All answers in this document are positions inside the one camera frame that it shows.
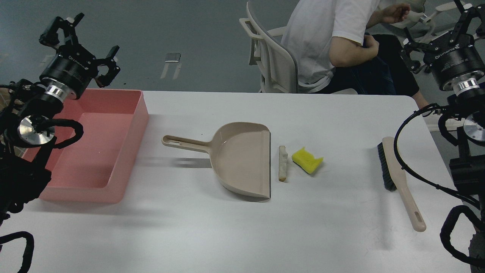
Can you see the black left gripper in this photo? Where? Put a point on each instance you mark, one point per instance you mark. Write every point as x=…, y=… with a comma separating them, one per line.
x=68, y=72

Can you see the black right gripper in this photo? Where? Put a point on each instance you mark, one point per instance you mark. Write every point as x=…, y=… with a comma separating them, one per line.
x=451, y=57

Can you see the beige hand brush black bristles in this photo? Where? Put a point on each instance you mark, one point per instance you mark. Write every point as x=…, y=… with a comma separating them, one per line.
x=395, y=179

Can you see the yellow sponge piece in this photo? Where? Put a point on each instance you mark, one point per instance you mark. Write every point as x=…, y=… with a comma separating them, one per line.
x=306, y=160

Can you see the beige plastic dustpan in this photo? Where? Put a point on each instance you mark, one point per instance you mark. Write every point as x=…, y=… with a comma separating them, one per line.
x=240, y=155

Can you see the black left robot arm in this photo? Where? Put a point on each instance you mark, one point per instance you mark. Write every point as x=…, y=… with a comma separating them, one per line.
x=30, y=130

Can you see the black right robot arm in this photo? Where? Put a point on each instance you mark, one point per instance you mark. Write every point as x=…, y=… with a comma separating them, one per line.
x=462, y=122

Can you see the pink plastic bin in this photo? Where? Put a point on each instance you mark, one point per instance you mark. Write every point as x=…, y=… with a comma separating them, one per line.
x=97, y=168

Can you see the white rolling chair background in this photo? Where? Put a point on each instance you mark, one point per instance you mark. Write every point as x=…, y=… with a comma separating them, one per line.
x=421, y=26

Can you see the person in white shirt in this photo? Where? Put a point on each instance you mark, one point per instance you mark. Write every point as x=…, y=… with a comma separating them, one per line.
x=333, y=52

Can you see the white office chair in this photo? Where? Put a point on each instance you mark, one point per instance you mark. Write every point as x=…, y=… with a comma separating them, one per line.
x=271, y=57

